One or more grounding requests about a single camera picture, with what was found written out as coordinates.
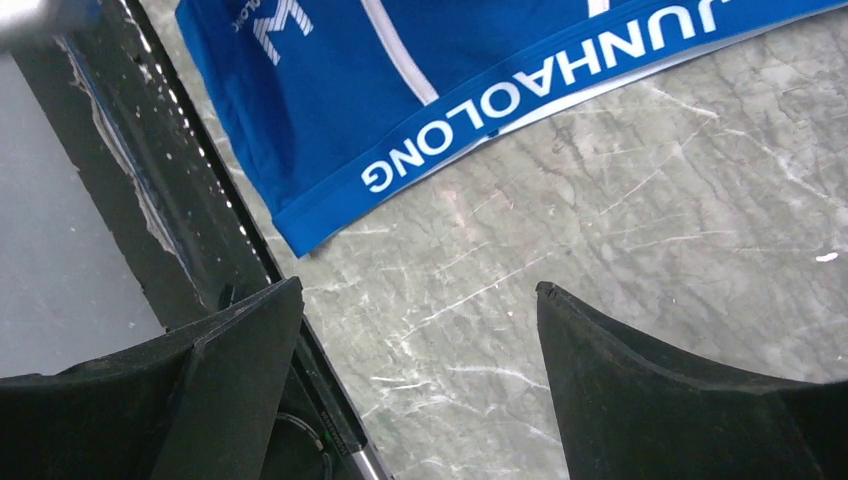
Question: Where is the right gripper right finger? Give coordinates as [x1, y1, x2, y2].
[536, 281, 847, 479]

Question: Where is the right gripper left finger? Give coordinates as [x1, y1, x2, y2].
[1, 277, 304, 479]

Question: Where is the blue underwear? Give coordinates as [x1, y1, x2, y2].
[175, 0, 837, 256]

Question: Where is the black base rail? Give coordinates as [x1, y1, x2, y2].
[1, 1, 386, 479]

